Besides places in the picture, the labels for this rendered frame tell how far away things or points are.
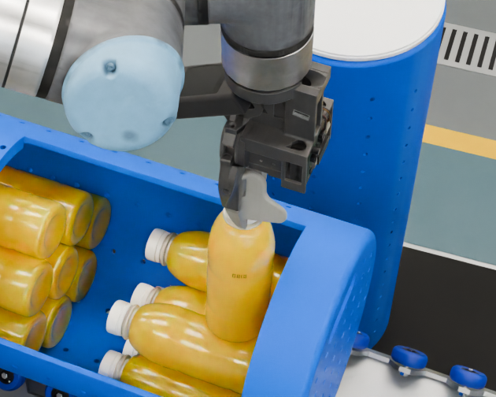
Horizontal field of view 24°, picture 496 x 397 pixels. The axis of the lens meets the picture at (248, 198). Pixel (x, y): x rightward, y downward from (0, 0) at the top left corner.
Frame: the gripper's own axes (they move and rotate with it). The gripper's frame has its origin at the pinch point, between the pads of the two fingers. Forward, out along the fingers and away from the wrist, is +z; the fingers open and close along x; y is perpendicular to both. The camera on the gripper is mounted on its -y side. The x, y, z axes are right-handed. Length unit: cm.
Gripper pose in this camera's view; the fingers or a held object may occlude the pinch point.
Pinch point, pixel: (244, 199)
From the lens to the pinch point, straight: 111.5
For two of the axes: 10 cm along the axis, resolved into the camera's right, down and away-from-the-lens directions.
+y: 9.3, 2.9, -2.2
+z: 0.0, 6.0, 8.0
